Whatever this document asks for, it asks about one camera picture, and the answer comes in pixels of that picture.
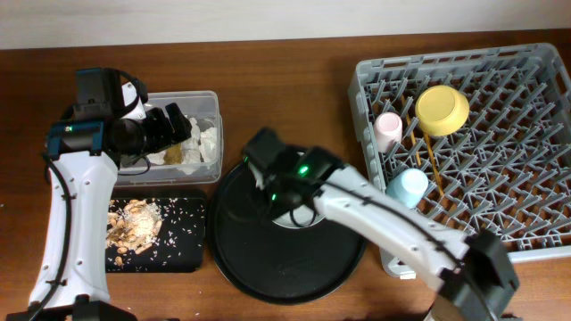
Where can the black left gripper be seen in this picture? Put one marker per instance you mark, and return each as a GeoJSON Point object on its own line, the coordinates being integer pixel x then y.
{"type": "Point", "coordinates": [181, 125]}

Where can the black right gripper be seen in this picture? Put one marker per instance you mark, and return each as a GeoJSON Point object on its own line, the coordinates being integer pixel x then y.
{"type": "Point", "coordinates": [272, 198]}

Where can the large white napkin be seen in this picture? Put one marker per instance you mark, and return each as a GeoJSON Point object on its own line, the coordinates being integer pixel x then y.
{"type": "Point", "coordinates": [191, 152]}

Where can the grey round plate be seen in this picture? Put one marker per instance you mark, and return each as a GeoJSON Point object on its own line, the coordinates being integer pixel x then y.
{"type": "Point", "coordinates": [284, 214]}

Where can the gold foil wrapper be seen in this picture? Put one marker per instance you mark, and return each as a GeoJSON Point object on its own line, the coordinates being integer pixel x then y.
{"type": "Point", "coordinates": [173, 155]}

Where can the small white tissue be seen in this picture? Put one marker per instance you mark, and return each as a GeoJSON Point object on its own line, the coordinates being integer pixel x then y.
{"type": "Point", "coordinates": [208, 144]}

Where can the food scraps pile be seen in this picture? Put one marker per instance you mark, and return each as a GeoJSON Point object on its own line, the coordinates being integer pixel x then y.
{"type": "Point", "coordinates": [132, 229]}

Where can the blue cup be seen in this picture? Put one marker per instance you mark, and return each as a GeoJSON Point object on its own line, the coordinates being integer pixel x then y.
{"type": "Point", "coordinates": [408, 187]}

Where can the pink cup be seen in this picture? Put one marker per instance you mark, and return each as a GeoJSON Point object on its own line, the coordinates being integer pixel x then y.
{"type": "Point", "coordinates": [388, 131]}

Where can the yellow bowl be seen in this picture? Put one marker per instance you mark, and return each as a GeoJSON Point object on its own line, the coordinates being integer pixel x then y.
{"type": "Point", "coordinates": [441, 110]}

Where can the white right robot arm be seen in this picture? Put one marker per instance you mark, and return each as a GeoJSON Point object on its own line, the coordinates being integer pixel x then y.
{"type": "Point", "coordinates": [472, 275]}

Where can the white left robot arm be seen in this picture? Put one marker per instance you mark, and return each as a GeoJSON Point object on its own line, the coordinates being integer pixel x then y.
{"type": "Point", "coordinates": [83, 156]}

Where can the clear plastic waste bin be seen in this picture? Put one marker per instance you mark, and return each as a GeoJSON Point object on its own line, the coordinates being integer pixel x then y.
{"type": "Point", "coordinates": [204, 107]}

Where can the grey plastic dishwasher rack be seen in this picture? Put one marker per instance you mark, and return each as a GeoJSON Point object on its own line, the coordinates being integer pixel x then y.
{"type": "Point", "coordinates": [507, 169]}

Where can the round black serving tray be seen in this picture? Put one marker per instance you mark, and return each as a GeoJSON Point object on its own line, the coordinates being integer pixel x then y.
{"type": "Point", "coordinates": [271, 263]}

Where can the black rectangular tray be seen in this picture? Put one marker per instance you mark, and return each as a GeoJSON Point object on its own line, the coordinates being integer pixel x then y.
{"type": "Point", "coordinates": [179, 247]}

